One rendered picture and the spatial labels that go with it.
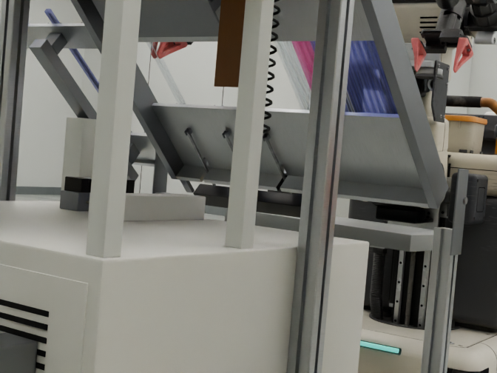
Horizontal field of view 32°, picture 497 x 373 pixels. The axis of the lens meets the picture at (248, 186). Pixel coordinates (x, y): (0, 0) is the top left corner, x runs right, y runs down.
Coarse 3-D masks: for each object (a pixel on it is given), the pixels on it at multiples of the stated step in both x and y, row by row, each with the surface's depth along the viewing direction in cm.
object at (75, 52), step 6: (48, 12) 207; (54, 18) 209; (72, 54) 216; (78, 54) 216; (78, 60) 217; (84, 66) 218; (84, 72) 220; (90, 72) 220; (90, 78) 221; (96, 84) 222
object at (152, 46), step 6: (150, 42) 190; (150, 48) 191; (156, 48) 191; (156, 54) 192; (156, 60) 193; (162, 60) 193; (162, 66) 194; (162, 72) 195; (168, 72) 195; (168, 78) 196; (168, 84) 197; (174, 84) 197; (174, 90) 198; (180, 96) 199; (180, 102) 200
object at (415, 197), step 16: (176, 176) 214; (192, 176) 211; (208, 176) 209; (224, 176) 206; (272, 176) 200; (288, 176) 198; (352, 192) 186; (368, 192) 184; (384, 192) 182; (400, 192) 180; (416, 192) 179
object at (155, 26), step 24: (96, 0) 180; (144, 0) 173; (168, 0) 170; (192, 0) 166; (216, 0) 167; (288, 0) 160; (312, 0) 157; (360, 0) 151; (144, 24) 178; (168, 24) 175; (192, 24) 171; (216, 24) 168; (288, 24) 164; (312, 24) 161; (360, 24) 155
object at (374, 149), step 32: (192, 128) 203; (224, 128) 197; (288, 128) 186; (352, 128) 176; (384, 128) 172; (192, 160) 212; (224, 160) 206; (288, 160) 194; (352, 160) 183; (384, 160) 178
